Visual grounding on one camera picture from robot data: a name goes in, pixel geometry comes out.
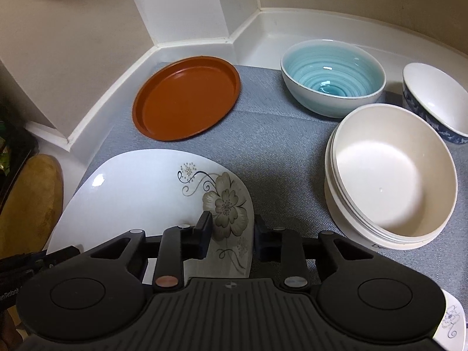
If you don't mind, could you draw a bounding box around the cream white bowl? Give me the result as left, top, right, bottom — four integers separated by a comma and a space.
324, 127, 445, 251
328, 104, 458, 250

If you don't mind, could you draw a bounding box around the wooden cutting board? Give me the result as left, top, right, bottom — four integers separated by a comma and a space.
1, 154, 63, 258

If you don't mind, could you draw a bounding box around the blue patterned white bowl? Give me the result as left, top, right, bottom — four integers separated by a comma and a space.
402, 63, 467, 145

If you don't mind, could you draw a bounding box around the light blue ceramic bowl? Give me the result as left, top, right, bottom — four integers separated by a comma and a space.
280, 39, 387, 118

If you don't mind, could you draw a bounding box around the grey fabric mat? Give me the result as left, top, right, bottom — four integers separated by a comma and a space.
88, 67, 467, 303

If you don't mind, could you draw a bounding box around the white floral square plate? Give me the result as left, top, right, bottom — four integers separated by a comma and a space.
48, 149, 254, 279

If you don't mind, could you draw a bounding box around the white plate blue floral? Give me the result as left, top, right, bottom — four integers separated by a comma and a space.
433, 289, 467, 351

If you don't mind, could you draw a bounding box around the brown round plate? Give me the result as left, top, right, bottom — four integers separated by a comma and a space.
133, 56, 241, 141

